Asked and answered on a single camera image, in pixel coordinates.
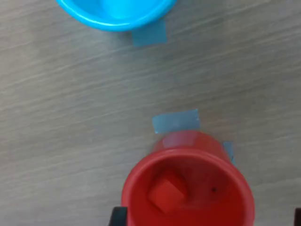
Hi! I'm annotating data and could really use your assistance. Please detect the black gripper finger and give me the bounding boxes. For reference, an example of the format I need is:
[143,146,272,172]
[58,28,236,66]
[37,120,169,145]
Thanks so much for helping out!
[293,207,301,226]
[108,206,129,226]

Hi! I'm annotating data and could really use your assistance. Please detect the red cube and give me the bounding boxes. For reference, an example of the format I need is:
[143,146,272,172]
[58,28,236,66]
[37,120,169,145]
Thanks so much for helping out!
[147,168,189,215]

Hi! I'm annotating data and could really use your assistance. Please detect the red plastic cup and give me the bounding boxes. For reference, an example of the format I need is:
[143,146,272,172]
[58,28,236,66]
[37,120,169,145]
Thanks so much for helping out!
[121,130,256,226]

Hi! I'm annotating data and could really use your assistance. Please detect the grey-blue tape patch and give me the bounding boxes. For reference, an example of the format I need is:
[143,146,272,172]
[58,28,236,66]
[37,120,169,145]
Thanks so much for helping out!
[152,109,201,134]
[222,141,237,165]

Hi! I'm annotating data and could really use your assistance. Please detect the blue plastic cup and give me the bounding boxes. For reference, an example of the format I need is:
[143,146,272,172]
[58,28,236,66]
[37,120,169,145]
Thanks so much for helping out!
[55,0,177,32]

